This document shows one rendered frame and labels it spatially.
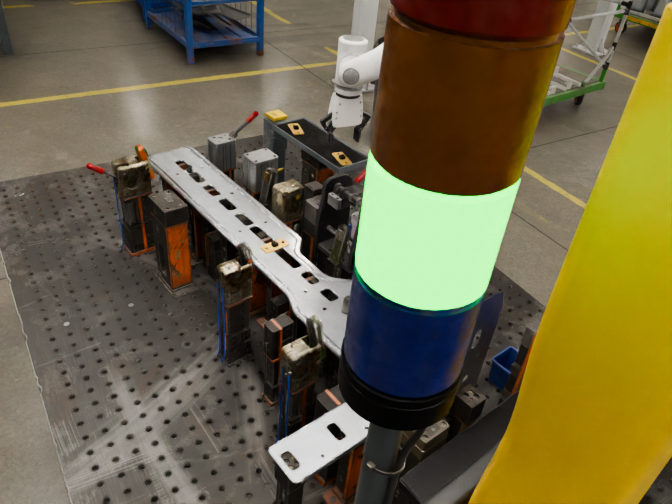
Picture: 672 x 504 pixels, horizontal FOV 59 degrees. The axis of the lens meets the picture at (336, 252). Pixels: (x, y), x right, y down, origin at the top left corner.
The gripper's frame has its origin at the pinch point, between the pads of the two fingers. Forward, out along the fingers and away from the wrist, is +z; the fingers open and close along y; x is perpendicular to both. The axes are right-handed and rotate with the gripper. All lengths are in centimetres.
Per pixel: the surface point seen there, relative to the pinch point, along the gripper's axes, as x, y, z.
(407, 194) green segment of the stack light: 136, 66, -70
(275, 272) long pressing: 30.1, 32.5, 22.9
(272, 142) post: -34.0, 11.5, 16.1
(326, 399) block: 75, 36, 25
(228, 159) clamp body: -40, 26, 24
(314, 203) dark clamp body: 10.5, 13.1, 15.2
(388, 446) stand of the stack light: 135, 63, -51
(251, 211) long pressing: -1.9, 29.5, 22.8
